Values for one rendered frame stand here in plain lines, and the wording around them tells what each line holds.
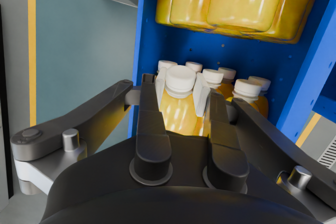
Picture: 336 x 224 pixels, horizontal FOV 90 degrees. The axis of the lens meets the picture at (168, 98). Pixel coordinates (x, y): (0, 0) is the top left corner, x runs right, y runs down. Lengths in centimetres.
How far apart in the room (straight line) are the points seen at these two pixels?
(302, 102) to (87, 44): 150
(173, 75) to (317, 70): 15
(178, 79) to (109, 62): 134
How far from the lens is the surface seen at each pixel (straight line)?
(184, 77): 21
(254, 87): 28
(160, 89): 16
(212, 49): 44
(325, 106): 78
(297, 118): 23
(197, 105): 17
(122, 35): 146
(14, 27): 194
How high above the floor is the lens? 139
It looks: 70 degrees down
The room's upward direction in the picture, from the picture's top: 169 degrees counter-clockwise
